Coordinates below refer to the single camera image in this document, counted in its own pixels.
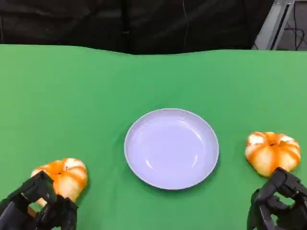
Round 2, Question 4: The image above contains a thin hanging cable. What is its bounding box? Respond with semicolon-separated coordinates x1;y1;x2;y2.
181;0;188;53

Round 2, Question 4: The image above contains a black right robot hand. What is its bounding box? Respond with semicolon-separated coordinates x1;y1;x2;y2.
247;167;307;230

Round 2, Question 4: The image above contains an orange and white bread roll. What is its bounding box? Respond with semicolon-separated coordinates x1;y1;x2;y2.
27;157;89;216
245;131;301;178

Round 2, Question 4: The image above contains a black floor cable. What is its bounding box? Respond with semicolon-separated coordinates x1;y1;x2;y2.
284;23;307;51

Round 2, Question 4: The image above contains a green table cloth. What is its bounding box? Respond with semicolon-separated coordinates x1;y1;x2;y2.
0;44;307;230

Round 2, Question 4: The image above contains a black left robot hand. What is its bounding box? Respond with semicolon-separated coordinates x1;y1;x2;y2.
0;170;79;230

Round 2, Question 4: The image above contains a black backdrop curtain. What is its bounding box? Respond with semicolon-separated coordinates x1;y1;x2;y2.
0;0;275;55

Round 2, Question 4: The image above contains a lilac plate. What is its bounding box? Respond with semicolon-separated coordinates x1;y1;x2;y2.
123;108;220;191

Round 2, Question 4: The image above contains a grey metal frame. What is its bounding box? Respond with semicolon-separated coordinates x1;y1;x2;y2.
251;0;296;50

